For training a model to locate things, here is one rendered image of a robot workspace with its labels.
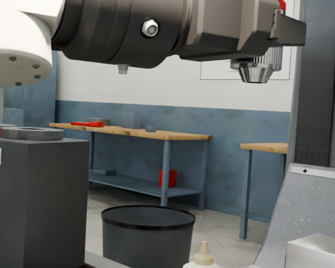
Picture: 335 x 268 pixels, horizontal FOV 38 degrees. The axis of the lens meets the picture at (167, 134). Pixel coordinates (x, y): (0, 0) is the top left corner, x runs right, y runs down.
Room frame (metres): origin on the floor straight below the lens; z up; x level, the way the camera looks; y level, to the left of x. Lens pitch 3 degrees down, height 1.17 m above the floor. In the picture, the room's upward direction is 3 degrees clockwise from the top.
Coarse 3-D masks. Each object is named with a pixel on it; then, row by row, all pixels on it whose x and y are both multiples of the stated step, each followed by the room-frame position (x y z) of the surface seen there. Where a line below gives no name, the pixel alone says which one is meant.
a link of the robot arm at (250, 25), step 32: (160, 0) 0.35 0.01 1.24; (192, 0) 0.38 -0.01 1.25; (224, 0) 0.38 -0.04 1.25; (256, 0) 0.38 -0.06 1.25; (128, 32) 0.34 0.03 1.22; (160, 32) 0.36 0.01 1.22; (192, 32) 0.38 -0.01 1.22; (224, 32) 0.38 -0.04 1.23; (256, 32) 0.38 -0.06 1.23; (128, 64) 0.38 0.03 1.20
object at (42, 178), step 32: (0, 128) 0.67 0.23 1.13; (32, 128) 0.71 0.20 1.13; (0, 160) 0.64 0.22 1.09; (32, 160) 0.62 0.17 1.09; (64, 160) 0.67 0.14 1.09; (0, 192) 0.64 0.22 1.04; (32, 192) 0.62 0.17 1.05; (64, 192) 0.67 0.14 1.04; (0, 224) 0.64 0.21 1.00; (32, 224) 0.62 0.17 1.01; (64, 224) 0.67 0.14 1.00; (0, 256) 0.64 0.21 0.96; (32, 256) 0.63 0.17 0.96; (64, 256) 0.68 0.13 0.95
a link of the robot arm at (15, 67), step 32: (0, 0) 0.30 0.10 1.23; (32, 0) 0.31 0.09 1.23; (64, 0) 0.33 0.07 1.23; (96, 0) 0.33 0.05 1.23; (128, 0) 0.34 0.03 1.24; (0, 32) 0.29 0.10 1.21; (32, 32) 0.30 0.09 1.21; (64, 32) 0.34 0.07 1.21; (96, 32) 0.33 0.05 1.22; (0, 64) 0.31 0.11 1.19; (32, 64) 0.31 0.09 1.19
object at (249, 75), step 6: (240, 72) 0.45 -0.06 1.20; (246, 72) 0.44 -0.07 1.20; (252, 72) 0.44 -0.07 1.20; (258, 72) 0.44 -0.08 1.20; (264, 72) 0.44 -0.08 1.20; (270, 72) 0.44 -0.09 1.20; (246, 78) 0.45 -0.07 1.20; (252, 78) 0.44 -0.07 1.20; (258, 78) 0.44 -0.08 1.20; (264, 78) 0.44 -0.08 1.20
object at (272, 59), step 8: (272, 48) 0.43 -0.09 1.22; (280, 48) 0.44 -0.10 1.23; (264, 56) 0.43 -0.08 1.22; (272, 56) 0.43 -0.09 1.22; (280, 56) 0.44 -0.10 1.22; (232, 64) 0.45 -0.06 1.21; (240, 64) 0.44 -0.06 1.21; (248, 64) 0.43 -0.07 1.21; (256, 64) 0.43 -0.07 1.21; (264, 64) 0.43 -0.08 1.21; (272, 64) 0.43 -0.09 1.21; (280, 64) 0.44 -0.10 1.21
